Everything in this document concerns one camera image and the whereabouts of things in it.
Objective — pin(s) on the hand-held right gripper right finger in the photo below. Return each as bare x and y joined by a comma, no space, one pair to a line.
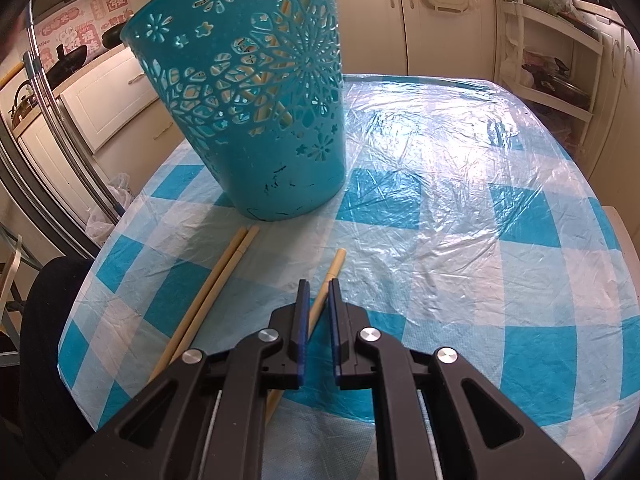
334,320

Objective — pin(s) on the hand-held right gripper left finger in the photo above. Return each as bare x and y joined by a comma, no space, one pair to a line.
302,320

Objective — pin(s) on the teal perforated plastic basket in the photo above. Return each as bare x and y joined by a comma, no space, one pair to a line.
280,175

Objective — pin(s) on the blue white checked tablecloth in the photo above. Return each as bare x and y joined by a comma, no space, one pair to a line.
450,210

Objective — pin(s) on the white plastic bag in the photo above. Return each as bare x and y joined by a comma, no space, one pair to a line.
107,210

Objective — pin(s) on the black chair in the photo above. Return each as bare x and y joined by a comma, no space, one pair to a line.
50,340

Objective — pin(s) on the cream kitchen cabinets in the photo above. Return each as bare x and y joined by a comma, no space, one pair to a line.
380,35

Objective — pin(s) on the white stool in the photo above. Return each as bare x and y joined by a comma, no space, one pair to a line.
617,230

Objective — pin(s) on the metal pot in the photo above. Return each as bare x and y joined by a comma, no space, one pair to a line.
557,82

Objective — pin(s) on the black wok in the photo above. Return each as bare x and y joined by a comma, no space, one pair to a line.
65,65

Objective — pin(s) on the metal kettle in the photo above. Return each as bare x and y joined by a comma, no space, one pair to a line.
21,105

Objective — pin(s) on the white shelf unit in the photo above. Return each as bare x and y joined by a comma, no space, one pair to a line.
585,40

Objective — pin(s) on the chrome tube frame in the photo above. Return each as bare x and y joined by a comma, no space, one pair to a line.
55,105

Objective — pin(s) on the pink wall stickers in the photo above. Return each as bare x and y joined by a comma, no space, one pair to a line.
75,25

